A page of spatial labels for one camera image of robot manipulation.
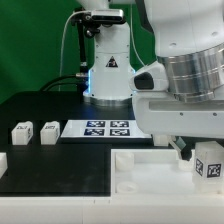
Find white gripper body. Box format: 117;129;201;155
133;92;224;139

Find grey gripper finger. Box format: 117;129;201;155
169;136;186;159

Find white square tabletop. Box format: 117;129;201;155
111;149;224;196

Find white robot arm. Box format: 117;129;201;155
77;0;224;138

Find white marker plate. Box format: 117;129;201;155
61;120;151;139

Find white front and right fence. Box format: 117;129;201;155
0;152;224;224

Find white left obstacle block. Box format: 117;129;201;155
0;153;8;179

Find black cables at base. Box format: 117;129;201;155
39;72;90;92

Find black camera on pole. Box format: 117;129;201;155
71;8;126;70

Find grey cable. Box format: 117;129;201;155
58;10;88;92

